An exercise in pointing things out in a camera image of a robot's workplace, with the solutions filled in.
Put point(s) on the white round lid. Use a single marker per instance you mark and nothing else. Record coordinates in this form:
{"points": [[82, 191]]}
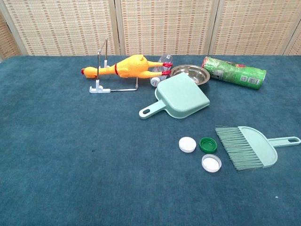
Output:
{"points": [[187, 145]]}

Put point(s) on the woven bamboo folding screen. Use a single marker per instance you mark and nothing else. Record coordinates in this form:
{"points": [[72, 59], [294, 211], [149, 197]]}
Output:
{"points": [[164, 23]]}

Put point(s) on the clear white plastic lid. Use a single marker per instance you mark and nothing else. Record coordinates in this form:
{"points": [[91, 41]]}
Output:
{"points": [[211, 163]]}

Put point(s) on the green bottle cap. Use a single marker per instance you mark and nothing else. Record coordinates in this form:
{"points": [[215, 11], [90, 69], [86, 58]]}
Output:
{"points": [[208, 145]]}

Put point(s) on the green chips can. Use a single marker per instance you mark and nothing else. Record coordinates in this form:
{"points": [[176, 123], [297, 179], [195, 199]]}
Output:
{"points": [[235, 73]]}

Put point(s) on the mint green dustpan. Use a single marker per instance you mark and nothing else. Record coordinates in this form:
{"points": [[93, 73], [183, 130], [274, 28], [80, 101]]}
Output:
{"points": [[181, 96]]}

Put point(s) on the blue carpet table cover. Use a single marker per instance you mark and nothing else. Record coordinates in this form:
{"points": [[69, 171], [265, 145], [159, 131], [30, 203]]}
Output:
{"points": [[70, 153]]}

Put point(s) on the stainless steel bowl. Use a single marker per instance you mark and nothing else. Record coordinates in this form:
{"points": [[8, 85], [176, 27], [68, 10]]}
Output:
{"points": [[200, 74]]}

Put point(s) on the yellow rubber chicken toy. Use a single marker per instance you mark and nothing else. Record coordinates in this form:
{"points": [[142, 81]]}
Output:
{"points": [[131, 67]]}

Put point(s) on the clear plastic bottle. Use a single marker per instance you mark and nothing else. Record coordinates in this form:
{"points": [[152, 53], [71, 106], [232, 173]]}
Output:
{"points": [[165, 59]]}

